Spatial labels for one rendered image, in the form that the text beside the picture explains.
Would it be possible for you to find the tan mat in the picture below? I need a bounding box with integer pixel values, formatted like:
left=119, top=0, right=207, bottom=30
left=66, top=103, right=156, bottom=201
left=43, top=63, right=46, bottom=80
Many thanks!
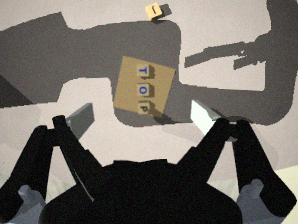
left=113, top=56, right=176, bottom=118

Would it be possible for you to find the beige block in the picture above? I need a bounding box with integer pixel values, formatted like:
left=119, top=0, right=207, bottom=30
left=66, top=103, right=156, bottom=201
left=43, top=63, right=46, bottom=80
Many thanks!
left=136, top=64, right=149, bottom=77
left=138, top=100, right=150, bottom=114
left=137, top=83, right=149, bottom=96
left=146, top=2, right=162, bottom=21

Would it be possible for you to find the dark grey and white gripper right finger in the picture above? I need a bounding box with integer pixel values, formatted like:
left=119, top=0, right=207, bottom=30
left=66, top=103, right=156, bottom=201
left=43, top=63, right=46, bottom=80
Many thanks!
left=156, top=100, right=297, bottom=224

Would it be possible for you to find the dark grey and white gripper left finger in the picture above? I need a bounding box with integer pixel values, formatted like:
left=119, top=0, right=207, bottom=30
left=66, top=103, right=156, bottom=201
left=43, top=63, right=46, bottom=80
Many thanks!
left=0, top=103, right=122, bottom=224

